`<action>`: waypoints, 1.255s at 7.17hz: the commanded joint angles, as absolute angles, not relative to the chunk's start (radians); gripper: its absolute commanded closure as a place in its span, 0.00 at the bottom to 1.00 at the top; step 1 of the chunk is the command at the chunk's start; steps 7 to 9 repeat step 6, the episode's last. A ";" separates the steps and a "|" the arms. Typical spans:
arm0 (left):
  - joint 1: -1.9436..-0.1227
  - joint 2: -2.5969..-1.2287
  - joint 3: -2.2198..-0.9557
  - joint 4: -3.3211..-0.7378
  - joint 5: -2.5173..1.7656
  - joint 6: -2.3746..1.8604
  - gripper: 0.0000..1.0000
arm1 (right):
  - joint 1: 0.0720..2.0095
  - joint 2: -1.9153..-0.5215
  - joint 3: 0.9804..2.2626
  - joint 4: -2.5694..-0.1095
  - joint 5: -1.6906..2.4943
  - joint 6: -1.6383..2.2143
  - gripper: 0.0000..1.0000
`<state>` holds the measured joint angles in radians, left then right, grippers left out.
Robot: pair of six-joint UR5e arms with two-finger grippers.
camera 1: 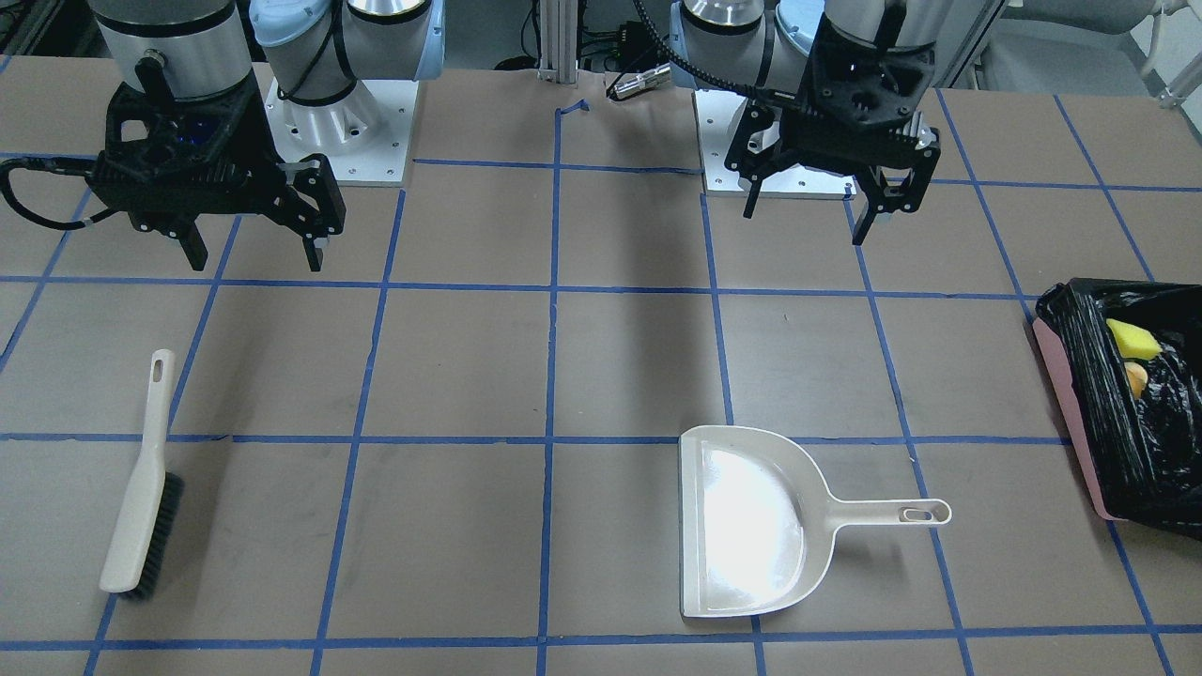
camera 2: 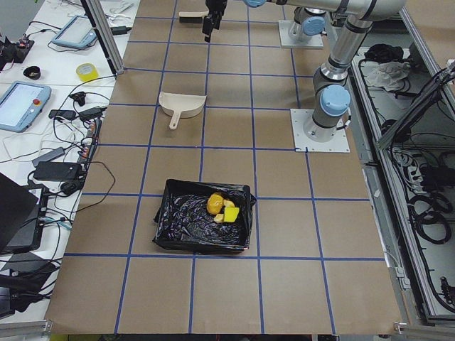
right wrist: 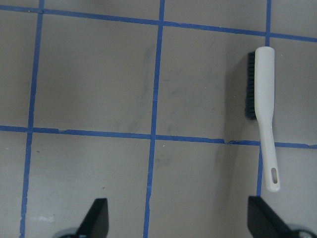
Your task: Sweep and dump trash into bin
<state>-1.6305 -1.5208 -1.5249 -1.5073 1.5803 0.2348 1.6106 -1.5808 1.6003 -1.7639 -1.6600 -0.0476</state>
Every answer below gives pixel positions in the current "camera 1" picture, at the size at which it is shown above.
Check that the yellow green sponge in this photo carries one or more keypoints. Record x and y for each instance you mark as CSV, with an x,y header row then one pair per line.
x,y
1134,343

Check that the aluminium frame post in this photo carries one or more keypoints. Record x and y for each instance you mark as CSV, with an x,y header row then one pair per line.
x,y
558,24

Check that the orange potato toy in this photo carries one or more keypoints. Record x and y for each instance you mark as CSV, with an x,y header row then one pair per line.
x,y
1138,378

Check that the black lined trash bin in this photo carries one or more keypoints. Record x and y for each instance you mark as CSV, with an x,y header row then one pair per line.
x,y
1138,448

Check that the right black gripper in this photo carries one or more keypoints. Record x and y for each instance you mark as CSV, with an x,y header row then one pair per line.
x,y
246,120

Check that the beige hand brush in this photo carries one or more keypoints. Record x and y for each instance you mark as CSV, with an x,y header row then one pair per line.
x,y
153,493

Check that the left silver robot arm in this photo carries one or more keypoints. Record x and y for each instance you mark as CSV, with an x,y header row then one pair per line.
x,y
694,43

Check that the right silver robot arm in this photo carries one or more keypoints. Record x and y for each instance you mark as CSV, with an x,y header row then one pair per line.
x,y
316,50

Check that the beige plastic dustpan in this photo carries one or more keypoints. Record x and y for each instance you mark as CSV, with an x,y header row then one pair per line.
x,y
759,524

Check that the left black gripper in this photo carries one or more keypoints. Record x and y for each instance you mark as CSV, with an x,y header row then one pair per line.
x,y
768,138

